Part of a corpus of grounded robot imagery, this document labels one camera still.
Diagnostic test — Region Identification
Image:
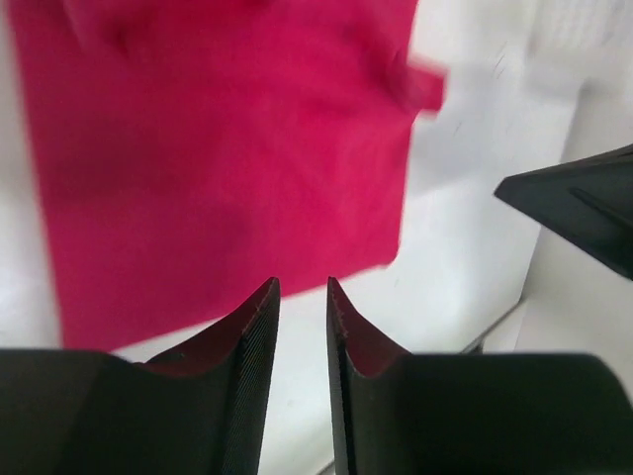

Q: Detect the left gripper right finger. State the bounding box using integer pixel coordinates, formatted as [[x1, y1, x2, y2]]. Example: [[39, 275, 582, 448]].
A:
[[326, 279, 632, 474]]

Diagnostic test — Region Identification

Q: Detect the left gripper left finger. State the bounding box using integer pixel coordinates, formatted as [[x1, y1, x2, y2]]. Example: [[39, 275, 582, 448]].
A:
[[1, 278, 280, 474]]

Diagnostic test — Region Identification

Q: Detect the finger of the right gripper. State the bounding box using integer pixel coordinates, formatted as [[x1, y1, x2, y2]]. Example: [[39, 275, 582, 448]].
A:
[[495, 144, 633, 279]]

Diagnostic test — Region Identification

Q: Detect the magenta t-shirt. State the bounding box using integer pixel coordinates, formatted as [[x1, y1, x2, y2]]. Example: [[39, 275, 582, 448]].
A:
[[6, 1, 445, 350]]

